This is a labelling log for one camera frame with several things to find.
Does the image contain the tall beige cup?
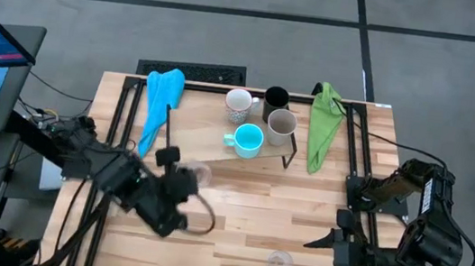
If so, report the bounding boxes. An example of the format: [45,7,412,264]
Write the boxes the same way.
[264,106,300,149]

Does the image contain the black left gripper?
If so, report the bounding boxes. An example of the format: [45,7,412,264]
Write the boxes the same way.
[150,143,206,209]

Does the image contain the teal mug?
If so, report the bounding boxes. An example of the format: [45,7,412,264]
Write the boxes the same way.
[221,120,267,161]

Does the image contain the green cloth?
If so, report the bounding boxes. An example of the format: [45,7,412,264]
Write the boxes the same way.
[303,81,349,178]

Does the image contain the white patterned mug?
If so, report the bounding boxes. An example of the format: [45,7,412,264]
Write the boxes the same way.
[222,87,262,127]

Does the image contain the thin black cable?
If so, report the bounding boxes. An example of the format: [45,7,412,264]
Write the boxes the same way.
[26,70,96,104]

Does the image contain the yellow black striped foot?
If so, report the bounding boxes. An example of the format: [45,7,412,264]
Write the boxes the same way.
[0,235,28,252]

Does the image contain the black cup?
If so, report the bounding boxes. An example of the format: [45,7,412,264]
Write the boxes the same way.
[260,85,292,126]

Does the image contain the white box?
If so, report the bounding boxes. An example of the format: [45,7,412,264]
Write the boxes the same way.
[37,157,65,194]

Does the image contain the clear glass mug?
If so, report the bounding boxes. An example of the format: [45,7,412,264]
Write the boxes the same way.
[185,159,215,189]
[265,249,297,266]

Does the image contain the blue cloth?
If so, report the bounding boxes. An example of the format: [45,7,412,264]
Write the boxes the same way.
[136,65,188,162]

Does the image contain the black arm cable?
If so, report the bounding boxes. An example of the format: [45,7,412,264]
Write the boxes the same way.
[325,96,455,170]

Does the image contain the tangled cable bundle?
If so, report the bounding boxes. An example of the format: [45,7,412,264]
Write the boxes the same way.
[13,96,87,138]

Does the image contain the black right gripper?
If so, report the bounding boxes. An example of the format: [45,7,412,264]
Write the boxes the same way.
[300,205,377,266]

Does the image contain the wooden shelf with black legs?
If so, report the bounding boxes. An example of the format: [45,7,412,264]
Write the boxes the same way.
[157,86,304,194]

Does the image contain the black metal table frame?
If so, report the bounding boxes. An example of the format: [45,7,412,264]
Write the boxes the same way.
[39,65,445,266]

